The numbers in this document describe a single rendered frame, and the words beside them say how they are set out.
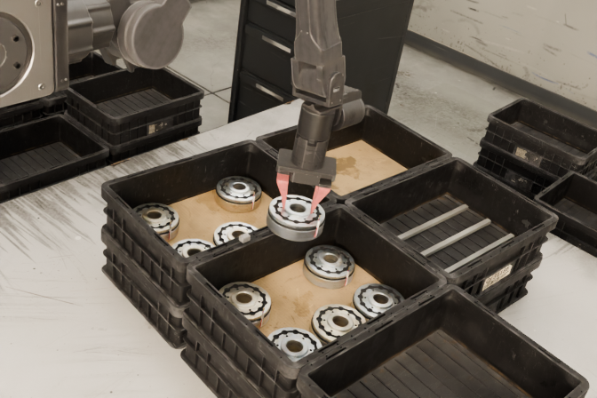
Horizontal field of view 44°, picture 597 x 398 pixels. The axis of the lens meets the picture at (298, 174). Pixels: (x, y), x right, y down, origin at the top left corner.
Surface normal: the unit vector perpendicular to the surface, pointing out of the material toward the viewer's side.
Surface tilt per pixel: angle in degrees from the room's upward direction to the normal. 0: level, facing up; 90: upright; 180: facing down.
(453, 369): 0
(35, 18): 90
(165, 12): 81
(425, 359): 0
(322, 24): 77
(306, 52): 98
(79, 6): 45
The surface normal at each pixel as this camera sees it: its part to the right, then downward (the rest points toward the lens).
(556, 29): -0.67, 0.30
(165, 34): 0.74, 0.31
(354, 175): 0.14, -0.84
